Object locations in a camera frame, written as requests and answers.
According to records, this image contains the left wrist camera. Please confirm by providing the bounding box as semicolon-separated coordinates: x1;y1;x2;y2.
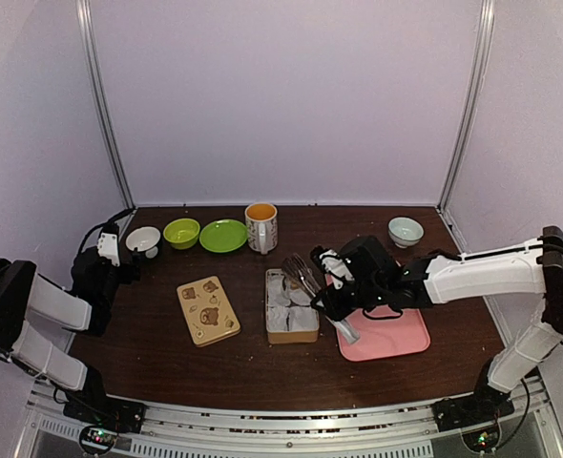
96;232;120;267

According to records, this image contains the black white dotted cup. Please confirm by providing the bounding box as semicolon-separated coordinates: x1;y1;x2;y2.
125;226;162;260

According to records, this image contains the aluminium front rail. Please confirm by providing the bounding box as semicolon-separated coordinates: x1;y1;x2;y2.
15;374;563;458

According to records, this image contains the left aluminium frame post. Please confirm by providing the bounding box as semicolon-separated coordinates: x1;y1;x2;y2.
75;0;135;208

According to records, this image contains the beige tin box base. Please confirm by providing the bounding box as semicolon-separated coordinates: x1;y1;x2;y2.
264;269;320;344

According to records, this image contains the green saucer plate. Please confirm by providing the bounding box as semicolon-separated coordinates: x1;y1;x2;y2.
199;219;247;254

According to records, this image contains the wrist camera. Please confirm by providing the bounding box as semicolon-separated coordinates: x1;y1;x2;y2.
310;246;354;290
96;232;120;267

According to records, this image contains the white paper cupcake liner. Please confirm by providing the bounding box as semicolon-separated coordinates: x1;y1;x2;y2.
266;272;290;307
289;306;319;332
283;277;311;307
266;306;289;333

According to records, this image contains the aluminium frame post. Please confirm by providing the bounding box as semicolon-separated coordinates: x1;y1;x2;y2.
75;0;135;208
437;0;495;214

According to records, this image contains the right aluminium frame post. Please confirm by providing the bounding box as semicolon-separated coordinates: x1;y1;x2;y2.
437;0;495;214

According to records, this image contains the pale celadon tea bowl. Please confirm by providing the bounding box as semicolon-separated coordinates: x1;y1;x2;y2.
387;217;425;249

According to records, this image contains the white floral mug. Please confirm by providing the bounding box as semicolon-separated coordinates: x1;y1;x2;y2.
244;202;278;255

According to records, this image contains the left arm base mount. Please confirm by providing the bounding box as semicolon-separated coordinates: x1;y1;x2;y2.
63;398;146;456

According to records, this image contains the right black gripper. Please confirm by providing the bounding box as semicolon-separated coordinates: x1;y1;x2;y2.
310;281;386;323

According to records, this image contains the pink plastic tray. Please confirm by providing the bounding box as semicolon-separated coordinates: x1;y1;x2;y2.
337;267;430;363

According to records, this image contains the bear print tin lid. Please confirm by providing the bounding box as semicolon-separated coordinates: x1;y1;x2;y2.
177;276;241;347

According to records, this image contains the green small bowl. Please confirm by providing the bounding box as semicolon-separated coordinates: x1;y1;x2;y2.
163;219;200;250

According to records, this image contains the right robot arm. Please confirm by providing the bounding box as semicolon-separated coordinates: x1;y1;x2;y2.
310;226;563;422

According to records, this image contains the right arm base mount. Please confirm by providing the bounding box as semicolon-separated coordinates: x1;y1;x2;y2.
431;394;514;454

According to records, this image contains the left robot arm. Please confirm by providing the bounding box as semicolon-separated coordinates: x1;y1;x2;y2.
0;248;140;424

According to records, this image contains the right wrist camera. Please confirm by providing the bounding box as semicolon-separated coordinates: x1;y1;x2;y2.
310;246;354;290

